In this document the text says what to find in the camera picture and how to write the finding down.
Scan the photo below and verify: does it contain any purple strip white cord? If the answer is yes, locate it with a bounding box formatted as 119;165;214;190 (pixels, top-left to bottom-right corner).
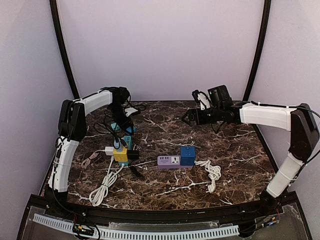
194;160;222;193

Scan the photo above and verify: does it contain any teal power strip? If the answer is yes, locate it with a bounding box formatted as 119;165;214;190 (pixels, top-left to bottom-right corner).
117;135;132;167

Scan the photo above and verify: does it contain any white slotted cable duct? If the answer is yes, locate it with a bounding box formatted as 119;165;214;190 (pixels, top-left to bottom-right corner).
32;213;239;240

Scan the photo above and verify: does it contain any blue small charger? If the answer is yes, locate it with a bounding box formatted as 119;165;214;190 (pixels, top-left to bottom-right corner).
125;126;137;136

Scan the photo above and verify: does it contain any white power strip cord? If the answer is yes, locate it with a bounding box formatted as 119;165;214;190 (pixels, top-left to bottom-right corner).
89;156;126;207

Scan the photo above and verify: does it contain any black frame post left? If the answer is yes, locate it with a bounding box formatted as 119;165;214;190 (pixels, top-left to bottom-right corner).
49;0;80;99

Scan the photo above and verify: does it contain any black frame post right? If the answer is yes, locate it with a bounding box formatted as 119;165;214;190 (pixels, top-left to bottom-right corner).
242;0;272;102

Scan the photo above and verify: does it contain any pink white charging cable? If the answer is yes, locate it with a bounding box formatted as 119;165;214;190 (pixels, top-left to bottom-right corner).
81;150;106;169

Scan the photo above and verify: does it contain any yellow cube plug adapter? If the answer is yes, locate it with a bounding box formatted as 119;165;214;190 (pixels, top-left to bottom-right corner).
113;147;129;162

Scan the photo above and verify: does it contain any light blue USB charger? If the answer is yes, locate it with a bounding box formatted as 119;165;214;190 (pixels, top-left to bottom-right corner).
113;138;121;150

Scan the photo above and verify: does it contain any dark blue cube adapter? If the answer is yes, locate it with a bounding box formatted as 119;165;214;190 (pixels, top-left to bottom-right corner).
180;146;196;168

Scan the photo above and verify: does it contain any black front rail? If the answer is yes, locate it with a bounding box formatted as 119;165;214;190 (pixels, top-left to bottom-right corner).
23;194;283;226

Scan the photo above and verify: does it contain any purple power strip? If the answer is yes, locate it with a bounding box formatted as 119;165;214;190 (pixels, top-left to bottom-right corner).
157;155;193;170

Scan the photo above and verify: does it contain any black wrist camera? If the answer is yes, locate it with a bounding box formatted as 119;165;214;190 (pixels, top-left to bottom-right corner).
112;86;130;105
207;85;233;109

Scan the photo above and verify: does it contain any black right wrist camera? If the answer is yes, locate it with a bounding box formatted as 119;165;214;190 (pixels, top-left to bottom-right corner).
207;85;233;109

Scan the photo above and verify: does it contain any black frame post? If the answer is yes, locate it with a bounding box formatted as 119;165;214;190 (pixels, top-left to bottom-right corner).
242;0;272;102
49;0;80;99

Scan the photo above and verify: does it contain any black power adapter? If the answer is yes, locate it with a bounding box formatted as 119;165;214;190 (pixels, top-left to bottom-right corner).
126;149;143;177

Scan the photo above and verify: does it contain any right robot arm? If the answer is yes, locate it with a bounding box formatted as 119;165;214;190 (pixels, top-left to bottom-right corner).
181;85;320;199

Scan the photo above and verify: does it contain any teal small charger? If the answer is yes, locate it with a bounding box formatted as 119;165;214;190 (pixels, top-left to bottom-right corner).
110;122;121;131

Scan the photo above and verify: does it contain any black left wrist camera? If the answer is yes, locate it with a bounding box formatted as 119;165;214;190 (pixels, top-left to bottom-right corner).
112;86;130;105

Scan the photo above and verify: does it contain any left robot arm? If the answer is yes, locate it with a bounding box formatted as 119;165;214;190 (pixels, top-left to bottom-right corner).
48;87;141;199

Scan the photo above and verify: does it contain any white USB charger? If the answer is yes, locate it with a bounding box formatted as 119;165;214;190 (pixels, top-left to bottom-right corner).
104;146;114;156

